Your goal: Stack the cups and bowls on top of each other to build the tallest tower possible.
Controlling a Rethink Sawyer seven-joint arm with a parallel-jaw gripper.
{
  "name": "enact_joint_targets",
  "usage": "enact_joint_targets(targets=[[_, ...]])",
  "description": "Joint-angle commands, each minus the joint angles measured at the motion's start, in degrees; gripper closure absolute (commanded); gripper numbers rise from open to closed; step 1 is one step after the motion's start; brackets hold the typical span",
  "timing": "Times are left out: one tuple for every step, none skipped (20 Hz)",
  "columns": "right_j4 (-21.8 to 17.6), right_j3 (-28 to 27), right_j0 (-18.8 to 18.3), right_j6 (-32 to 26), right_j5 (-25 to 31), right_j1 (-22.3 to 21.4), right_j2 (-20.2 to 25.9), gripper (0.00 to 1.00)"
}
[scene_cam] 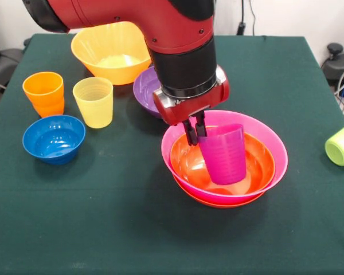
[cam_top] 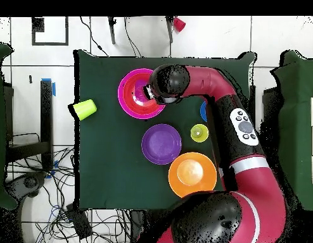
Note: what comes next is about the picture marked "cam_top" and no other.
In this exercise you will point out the yellow plastic cup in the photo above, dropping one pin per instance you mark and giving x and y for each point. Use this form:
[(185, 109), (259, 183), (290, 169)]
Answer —
[(199, 133)]

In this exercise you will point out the lime green plastic cup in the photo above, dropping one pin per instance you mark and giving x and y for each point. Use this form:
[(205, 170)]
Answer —
[(84, 108)]

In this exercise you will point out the black square floor frame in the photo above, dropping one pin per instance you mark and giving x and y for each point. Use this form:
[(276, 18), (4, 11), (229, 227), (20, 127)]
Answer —
[(50, 44)]

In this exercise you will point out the red plastic cup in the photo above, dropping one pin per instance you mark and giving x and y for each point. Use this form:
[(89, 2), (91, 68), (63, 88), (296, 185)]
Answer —
[(179, 24)]

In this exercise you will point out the black power strip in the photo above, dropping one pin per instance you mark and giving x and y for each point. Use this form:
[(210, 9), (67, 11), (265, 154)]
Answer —
[(79, 222)]

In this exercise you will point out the large pink plastic bowl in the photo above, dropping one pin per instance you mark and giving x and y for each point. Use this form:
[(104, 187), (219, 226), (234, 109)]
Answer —
[(120, 96)]

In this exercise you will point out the black metal stand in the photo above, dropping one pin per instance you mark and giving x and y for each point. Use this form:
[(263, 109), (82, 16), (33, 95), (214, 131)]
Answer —
[(252, 101), (46, 114)]

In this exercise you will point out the black tripod leg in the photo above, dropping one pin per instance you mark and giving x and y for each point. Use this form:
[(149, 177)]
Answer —
[(112, 30), (169, 30)]

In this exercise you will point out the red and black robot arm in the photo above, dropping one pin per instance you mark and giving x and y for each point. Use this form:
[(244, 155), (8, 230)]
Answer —
[(212, 78)]

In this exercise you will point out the red plastic bowl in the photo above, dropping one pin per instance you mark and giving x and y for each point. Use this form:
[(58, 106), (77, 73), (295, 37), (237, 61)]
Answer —
[(128, 98)]

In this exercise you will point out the dark green table cloth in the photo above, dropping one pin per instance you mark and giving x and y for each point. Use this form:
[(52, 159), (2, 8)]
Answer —
[(121, 182)]

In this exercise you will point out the small blue plastic bowl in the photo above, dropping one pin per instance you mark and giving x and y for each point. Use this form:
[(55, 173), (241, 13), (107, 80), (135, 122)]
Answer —
[(203, 111)]

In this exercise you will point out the purple plastic bowl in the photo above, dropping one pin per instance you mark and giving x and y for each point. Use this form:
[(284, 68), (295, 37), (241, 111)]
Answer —
[(161, 144)]

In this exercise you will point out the large orange plastic bowl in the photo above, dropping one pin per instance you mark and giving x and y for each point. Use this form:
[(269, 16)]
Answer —
[(181, 177)]

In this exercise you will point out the blue tape strip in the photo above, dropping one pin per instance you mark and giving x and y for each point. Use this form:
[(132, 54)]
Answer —
[(54, 88)]

